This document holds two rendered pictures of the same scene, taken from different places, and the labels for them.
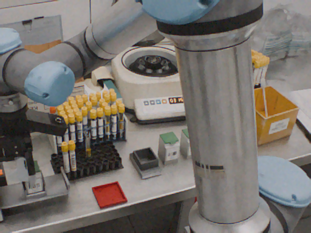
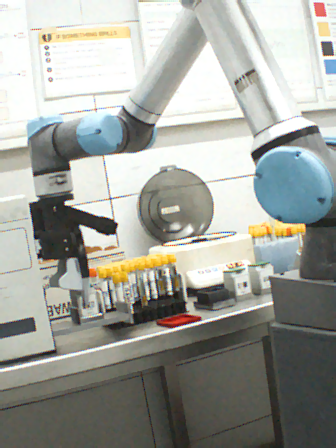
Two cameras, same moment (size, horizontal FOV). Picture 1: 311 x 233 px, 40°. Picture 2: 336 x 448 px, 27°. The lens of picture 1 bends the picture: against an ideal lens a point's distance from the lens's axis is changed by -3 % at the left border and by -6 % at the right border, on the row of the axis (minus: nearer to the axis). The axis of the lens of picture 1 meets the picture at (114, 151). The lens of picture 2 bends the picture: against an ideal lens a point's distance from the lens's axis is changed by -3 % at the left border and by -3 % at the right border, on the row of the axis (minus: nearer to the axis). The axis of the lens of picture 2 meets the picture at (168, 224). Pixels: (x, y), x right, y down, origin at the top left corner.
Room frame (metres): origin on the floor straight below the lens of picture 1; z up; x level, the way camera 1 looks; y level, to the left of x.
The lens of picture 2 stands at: (-0.68, 0.15, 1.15)
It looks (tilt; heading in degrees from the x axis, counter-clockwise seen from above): 3 degrees down; 354
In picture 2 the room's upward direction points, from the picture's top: 9 degrees counter-clockwise
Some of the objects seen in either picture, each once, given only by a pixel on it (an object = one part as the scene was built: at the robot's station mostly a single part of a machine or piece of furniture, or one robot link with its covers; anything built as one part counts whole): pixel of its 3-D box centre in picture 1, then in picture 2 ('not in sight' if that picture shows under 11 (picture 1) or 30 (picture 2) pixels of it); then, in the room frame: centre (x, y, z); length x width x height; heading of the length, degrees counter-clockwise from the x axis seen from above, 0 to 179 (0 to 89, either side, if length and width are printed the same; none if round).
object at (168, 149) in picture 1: (168, 147); (237, 284); (0.87, -0.14, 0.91); 0.05 x 0.04 x 0.07; 19
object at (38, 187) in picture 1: (32, 179); (84, 304); (0.71, 0.19, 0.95); 0.05 x 0.04 x 0.06; 19
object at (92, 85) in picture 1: (96, 85); not in sight; (1.15, 0.06, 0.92); 0.24 x 0.12 x 0.10; 19
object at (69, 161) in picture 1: (85, 147); (139, 293); (0.85, 0.07, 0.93); 0.17 x 0.09 x 0.11; 109
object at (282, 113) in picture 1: (264, 114); not in sight; (1.00, -0.44, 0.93); 0.13 x 0.13 x 0.10; 24
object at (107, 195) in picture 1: (109, 194); (178, 320); (0.73, 0.01, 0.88); 0.07 x 0.07 x 0.01; 19
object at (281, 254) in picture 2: not in sight; (278, 262); (0.97, -0.27, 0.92); 0.10 x 0.07 x 0.10; 101
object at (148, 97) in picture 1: (153, 79); (204, 261); (1.17, -0.12, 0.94); 0.30 x 0.24 x 0.12; 10
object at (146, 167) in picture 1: (145, 160); (213, 298); (0.84, -0.08, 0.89); 0.09 x 0.05 x 0.04; 20
